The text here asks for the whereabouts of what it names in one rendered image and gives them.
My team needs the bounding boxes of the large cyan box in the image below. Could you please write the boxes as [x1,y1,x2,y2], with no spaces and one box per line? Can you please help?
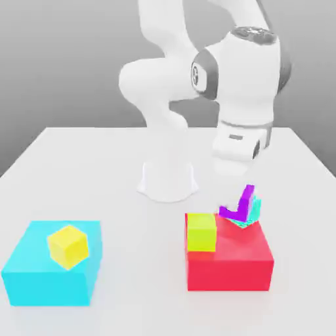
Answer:
[1,220,104,307]

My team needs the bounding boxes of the small yellow cube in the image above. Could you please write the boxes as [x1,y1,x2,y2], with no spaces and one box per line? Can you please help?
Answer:
[47,224,90,271]

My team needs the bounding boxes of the large red box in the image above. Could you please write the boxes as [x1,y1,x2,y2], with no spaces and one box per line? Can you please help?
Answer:
[184,212,276,292]

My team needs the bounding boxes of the small teal cube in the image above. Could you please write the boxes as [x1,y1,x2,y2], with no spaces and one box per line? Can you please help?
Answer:
[229,194,263,230]

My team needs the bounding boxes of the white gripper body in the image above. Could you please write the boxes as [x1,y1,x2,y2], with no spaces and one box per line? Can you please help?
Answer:
[213,156,250,188]

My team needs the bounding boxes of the small purple cube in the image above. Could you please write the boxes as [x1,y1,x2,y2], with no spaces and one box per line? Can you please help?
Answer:
[218,184,255,222]

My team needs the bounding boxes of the small lime green cube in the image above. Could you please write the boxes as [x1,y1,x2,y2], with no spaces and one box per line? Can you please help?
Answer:
[186,213,218,253]

